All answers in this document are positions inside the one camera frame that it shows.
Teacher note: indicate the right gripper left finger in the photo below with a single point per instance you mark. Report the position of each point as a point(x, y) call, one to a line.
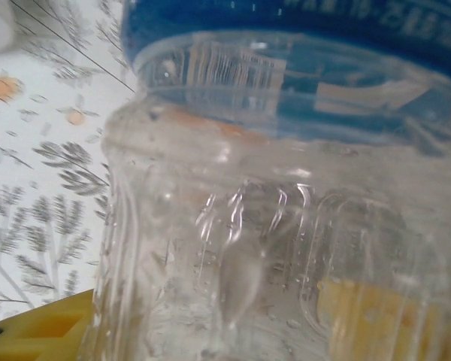
point(34, 331)

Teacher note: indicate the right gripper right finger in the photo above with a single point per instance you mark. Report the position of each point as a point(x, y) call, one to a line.
point(372, 323)

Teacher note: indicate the blue label water bottle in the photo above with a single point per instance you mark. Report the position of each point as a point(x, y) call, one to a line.
point(248, 225)

